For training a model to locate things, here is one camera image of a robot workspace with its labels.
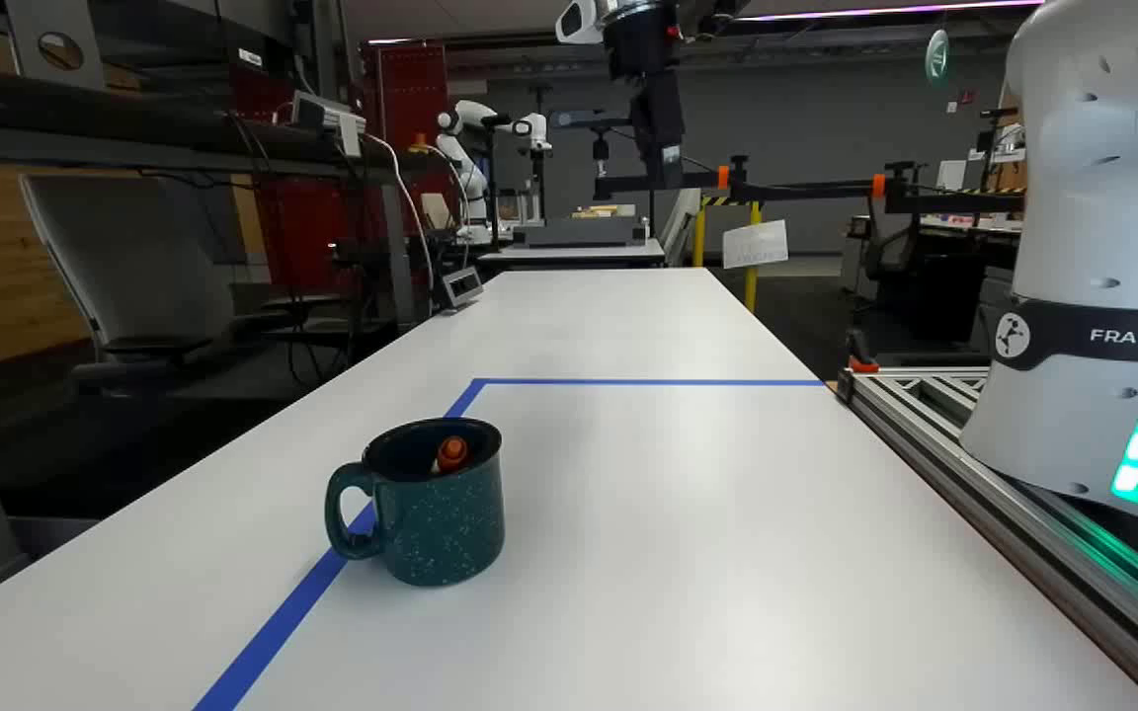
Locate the blue tape line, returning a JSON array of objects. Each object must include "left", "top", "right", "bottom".
[{"left": 195, "top": 379, "right": 814, "bottom": 711}]

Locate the black camera arm with clamps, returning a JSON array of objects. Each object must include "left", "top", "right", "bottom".
[{"left": 592, "top": 155, "right": 1024, "bottom": 212}]

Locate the white power strip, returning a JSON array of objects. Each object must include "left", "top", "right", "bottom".
[{"left": 293, "top": 90, "right": 367, "bottom": 156}]

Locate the dark green speckled mug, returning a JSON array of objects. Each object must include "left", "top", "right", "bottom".
[{"left": 325, "top": 418, "right": 507, "bottom": 589}]

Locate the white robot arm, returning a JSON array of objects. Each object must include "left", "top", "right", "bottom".
[{"left": 959, "top": 0, "right": 1138, "bottom": 516}]

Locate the white paper sign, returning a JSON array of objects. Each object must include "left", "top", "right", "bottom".
[{"left": 723, "top": 222, "right": 791, "bottom": 269}]

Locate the red marker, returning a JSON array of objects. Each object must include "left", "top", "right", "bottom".
[{"left": 429, "top": 438, "right": 471, "bottom": 475}]

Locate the grey office chair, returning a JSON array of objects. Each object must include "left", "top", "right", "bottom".
[{"left": 19, "top": 172, "right": 243, "bottom": 389}]

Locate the aluminium mounting rail frame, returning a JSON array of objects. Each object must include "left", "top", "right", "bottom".
[{"left": 835, "top": 368, "right": 1138, "bottom": 684}]

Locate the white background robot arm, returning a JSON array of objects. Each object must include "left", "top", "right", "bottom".
[{"left": 436, "top": 100, "right": 552, "bottom": 243}]

